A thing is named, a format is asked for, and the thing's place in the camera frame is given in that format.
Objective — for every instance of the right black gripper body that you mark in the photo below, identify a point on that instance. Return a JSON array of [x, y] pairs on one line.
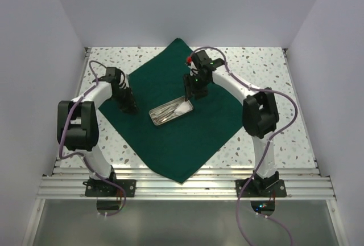
[[199, 82]]

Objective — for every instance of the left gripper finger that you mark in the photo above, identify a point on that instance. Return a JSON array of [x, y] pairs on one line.
[[125, 109], [132, 109]]

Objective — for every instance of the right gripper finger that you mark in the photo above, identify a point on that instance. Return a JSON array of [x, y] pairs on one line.
[[187, 87], [200, 93]]

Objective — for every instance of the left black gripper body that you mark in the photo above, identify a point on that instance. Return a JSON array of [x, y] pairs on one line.
[[124, 98]]

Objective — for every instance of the steel scissors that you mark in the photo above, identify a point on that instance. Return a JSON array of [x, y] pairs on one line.
[[164, 114]]

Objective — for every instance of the stainless steel tray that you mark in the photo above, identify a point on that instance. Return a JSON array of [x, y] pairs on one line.
[[176, 101]]

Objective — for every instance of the green surgical cloth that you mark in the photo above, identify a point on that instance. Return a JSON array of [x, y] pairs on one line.
[[177, 149]]

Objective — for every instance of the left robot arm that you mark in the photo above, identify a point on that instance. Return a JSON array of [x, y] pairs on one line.
[[77, 126]]

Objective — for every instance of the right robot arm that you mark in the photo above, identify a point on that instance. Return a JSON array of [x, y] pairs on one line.
[[259, 119]]

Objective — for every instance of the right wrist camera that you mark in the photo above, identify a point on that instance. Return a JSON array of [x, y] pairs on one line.
[[200, 60]]

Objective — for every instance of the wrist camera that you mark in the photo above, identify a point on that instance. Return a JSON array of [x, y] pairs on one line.
[[116, 77], [200, 60]]

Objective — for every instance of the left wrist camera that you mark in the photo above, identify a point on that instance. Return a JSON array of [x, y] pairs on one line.
[[116, 77]]

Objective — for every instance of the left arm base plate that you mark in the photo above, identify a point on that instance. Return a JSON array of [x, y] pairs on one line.
[[99, 188]]

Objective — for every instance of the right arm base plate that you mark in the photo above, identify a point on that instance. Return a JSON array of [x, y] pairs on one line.
[[244, 189]]

